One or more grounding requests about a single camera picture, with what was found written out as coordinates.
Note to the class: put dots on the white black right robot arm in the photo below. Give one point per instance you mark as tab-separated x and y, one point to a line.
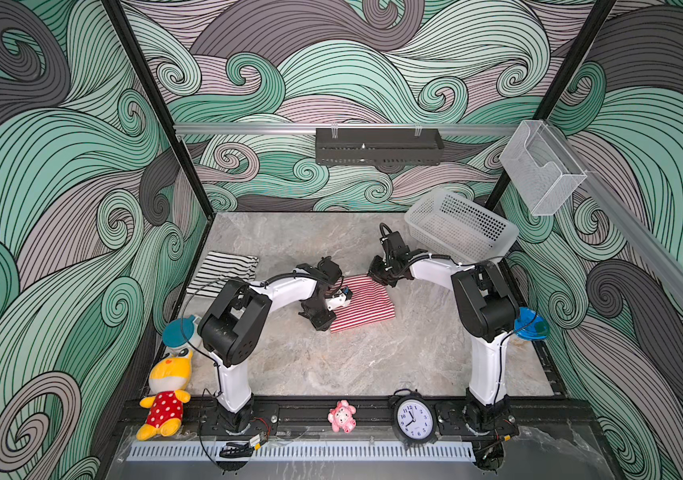
487	310

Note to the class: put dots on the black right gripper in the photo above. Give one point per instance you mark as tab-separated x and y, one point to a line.
372	273

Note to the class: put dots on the black analog alarm clock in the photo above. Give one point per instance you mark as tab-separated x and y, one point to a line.
414	420

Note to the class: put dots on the black white striped tank top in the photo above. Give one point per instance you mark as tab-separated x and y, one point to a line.
217	269

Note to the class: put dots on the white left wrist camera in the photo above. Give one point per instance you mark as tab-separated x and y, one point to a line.
338	300

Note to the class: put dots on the black wall shelf tray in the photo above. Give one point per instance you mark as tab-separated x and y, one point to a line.
389	148

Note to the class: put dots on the black vertical frame post left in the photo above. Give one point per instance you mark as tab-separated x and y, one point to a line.
131	47

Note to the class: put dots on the pink plush toy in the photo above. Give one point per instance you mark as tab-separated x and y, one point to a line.
342	417

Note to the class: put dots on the blue round lid object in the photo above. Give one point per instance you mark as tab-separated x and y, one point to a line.
531	326

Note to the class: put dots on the teal round lid object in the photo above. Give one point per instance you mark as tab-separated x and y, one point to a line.
181	334

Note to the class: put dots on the white slotted cable duct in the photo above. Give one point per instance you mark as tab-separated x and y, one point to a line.
307	451

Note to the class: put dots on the clear plastic wall bin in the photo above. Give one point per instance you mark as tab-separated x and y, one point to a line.
543	167

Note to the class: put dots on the yellow red plush doll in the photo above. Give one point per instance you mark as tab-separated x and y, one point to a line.
167	396

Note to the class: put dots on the black vertical frame post right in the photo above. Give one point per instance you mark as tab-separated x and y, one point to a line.
565	75

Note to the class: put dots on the white plastic laundry basket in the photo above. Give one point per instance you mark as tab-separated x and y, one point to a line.
447	223

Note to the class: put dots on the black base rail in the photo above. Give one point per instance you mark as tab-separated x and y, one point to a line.
289	417

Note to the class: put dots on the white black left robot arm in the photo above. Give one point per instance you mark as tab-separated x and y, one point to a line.
231	328

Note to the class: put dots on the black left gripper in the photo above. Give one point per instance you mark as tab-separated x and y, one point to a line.
320	324

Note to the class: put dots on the red white striped tank top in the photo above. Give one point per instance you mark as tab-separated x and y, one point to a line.
370	304

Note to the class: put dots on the black vertical frame post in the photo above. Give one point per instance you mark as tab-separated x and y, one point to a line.
565	75
131	47

